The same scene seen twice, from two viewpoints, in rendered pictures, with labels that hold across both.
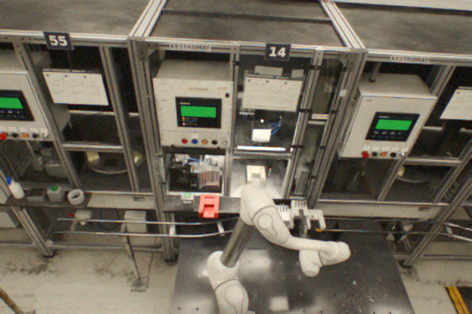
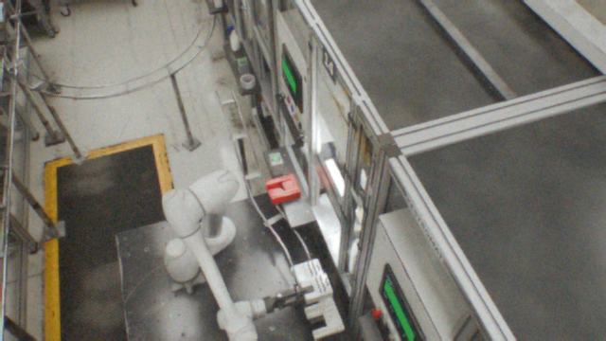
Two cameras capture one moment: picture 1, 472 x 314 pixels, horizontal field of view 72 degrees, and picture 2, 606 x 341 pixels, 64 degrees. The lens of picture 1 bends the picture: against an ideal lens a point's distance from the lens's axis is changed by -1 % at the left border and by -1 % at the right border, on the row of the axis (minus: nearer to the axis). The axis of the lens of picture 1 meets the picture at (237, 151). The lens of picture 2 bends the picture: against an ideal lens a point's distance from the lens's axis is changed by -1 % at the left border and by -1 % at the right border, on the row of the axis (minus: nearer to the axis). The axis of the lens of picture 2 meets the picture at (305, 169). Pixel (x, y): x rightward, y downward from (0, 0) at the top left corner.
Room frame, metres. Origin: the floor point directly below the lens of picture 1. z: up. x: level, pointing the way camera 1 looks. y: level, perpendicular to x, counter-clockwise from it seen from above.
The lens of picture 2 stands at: (1.12, -1.35, 3.04)
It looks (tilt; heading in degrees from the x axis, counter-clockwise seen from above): 51 degrees down; 75
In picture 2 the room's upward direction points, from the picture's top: 1 degrees counter-clockwise
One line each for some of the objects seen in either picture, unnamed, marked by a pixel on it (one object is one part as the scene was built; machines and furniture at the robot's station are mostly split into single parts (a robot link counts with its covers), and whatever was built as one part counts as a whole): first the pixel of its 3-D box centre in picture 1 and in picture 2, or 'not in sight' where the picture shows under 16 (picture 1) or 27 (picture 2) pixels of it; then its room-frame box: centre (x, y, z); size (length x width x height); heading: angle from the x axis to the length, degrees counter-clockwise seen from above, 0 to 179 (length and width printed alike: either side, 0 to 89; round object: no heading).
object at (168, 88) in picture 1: (196, 105); (316, 74); (1.61, 0.26, 1.60); 0.42 x 0.29 x 0.46; 93
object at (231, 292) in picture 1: (233, 301); (181, 257); (0.81, -0.04, 0.85); 0.18 x 0.16 x 0.22; 25
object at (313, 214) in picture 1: (296, 220); (315, 299); (1.40, -0.45, 0.84); 0.36 x 0.14 x 0.10; 93
